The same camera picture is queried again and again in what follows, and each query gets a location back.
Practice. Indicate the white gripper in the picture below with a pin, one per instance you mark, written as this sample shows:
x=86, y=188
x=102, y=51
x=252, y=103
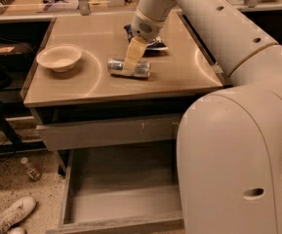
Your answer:
x=144, y=27

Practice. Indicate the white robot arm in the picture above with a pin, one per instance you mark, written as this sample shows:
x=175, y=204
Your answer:
x=229, y=144

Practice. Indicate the grey drawer cabinet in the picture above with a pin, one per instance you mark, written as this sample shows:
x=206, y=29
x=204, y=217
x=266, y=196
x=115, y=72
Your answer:
x=87, y=92

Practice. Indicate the closed grey top drawer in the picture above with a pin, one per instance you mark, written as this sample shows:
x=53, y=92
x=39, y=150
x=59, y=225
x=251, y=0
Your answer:
x=109, y=132

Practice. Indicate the open grey middle drawer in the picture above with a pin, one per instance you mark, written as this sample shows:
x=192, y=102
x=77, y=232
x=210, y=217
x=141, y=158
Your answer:
x=122, y=189

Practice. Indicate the blue Kettle chips bag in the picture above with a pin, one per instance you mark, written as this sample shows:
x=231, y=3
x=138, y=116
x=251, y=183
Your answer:
x=155, y=45

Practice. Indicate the white bowl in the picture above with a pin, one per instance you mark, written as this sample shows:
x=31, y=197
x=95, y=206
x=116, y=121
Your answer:
x=59, y=58

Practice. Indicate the plastic bottle on floor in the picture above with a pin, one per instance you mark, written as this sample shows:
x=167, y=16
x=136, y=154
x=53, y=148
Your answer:
x=31, y=169

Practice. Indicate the white sneaker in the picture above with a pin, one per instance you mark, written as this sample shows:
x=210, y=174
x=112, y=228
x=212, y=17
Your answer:
x=21, y=209
x=16, y=230

